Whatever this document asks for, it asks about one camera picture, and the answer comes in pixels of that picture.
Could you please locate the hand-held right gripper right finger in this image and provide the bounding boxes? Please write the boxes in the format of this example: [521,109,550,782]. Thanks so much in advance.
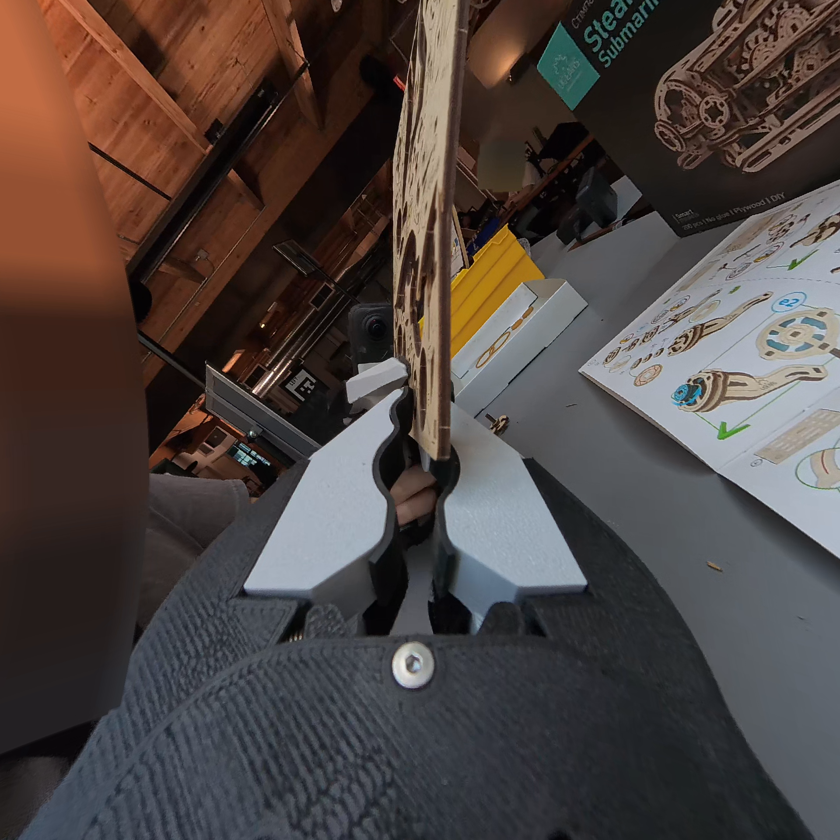
[430,408,589,623]

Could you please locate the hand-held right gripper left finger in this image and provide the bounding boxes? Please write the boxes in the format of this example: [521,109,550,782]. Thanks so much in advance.
[243,387,414,616]

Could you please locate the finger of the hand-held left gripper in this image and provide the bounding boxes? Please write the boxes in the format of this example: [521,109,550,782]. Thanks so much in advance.
[345,357,410,405]

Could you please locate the wooden parts sheet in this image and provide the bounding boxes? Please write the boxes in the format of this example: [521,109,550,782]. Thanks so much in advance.
[392,0,469,463]

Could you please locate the black model kit box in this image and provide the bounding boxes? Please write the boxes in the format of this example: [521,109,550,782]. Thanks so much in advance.
[537,0,840,238]

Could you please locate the person's left hand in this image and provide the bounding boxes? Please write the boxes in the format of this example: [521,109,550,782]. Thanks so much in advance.
[390,462,440,526]

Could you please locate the black framed marker tag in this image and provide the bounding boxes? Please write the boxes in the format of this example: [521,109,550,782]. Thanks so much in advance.
[205,363,324,460]

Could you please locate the yellow plastic bin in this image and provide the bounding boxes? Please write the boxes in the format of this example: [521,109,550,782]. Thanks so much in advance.
[420,224,546,361]

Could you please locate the group of tan rubber bands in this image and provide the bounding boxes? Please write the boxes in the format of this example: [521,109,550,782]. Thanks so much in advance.
[476,305,536,370]

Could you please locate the white cardboard box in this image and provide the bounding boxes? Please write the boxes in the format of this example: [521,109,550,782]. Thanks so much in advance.
[449,279,589,403]

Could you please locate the instruction booklet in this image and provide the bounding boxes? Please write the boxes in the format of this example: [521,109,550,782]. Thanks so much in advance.
[579,180,840,559]

